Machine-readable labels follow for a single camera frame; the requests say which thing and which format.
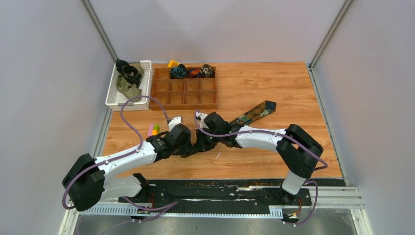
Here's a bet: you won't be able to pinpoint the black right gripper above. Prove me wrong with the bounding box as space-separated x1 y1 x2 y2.
195 126 222 153

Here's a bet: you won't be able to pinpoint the dark patterned necktie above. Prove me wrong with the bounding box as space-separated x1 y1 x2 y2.
230 100 277 125

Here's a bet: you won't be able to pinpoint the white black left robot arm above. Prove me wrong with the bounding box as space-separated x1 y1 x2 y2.
62 124 191 212

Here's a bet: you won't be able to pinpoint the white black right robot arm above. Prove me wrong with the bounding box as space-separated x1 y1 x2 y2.
194 110 328 205

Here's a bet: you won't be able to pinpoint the colourful toy blocks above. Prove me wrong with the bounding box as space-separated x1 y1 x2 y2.
147 123 160 137

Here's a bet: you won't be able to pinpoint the wooden compartment tray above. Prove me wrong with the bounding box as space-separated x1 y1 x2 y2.
151 68 219 110

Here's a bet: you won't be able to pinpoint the rolled dark blue tie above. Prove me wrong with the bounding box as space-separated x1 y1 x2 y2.
169 64 187 79

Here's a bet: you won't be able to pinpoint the rolled orange striped tie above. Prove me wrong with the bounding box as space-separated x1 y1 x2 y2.
185 67 201 78

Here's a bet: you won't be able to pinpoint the rolled brown floral tie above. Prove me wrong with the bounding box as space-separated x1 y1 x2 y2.
200 64 215 78

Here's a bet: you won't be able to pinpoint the white plastic basket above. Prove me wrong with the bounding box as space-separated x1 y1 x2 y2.
105 59 153 111

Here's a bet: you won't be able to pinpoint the yellow object behind tray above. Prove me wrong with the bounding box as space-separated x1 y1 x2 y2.
167 60 180 68

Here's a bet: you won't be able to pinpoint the olive green tie in basket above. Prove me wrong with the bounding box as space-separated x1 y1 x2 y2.
116 75 142 99

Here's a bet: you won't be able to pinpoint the black patterned tie in basket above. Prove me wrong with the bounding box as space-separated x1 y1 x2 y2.
115 59 142 88

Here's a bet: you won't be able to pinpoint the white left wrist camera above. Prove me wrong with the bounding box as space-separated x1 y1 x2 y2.
168 116 182 131

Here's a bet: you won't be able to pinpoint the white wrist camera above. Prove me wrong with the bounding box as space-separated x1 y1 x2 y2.
195 111 208 129
168 116 182 131

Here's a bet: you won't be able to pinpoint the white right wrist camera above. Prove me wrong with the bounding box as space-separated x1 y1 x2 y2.
195 111 208 129

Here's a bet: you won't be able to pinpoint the white slotted cable duct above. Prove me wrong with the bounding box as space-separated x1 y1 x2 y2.
79 204 284 219

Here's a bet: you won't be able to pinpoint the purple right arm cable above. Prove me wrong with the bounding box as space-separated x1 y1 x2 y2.
194 109 329 227

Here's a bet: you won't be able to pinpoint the aluminium frame rail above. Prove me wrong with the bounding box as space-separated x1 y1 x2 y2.
80 0 118 62

